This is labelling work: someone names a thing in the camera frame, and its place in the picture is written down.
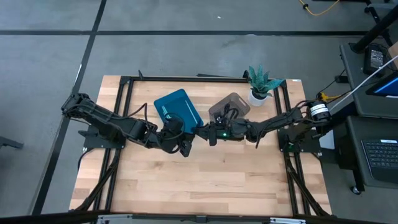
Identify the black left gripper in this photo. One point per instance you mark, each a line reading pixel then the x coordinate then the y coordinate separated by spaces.
pixel 172 141

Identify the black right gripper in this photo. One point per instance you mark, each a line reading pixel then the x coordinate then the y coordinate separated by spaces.
pixel 230 130

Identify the green wooden pencil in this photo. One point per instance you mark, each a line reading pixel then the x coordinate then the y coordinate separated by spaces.
pixel 163 112
pixel 167 112
pixel 192 109

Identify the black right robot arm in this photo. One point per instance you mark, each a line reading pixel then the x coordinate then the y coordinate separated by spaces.
pixel 280 119

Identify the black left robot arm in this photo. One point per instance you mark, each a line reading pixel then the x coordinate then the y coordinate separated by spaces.
pixel 105 116

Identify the teal plastic bin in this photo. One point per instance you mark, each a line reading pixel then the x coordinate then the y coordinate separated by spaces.
pixel 177 102

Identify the white plant pot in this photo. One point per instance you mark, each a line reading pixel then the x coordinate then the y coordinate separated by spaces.
pixel 255 100

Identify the green succulent plant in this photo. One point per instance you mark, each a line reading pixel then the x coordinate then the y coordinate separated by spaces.
pixel 262 82

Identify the dark grey side desk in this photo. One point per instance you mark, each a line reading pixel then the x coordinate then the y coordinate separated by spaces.
pixel 357 93

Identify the black desk caster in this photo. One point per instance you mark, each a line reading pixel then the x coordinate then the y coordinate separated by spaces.
pixel 356 190

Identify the black keyboard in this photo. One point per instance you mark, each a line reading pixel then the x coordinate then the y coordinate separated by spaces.
pixel 382 158

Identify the black power adapter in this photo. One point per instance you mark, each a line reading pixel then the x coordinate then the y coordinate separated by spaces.
pixel 374 59

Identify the laptop with blue screen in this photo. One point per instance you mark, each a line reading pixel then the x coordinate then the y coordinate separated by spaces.
pixel 385 87

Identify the black slanted pole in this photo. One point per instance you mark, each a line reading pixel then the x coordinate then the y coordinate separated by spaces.
pixel 376 29

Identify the black table frame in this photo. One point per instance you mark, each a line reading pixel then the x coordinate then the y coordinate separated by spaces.
pixel 127 93

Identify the grey camera mount bar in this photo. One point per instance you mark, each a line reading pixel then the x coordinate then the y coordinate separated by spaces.
pixel 199 219

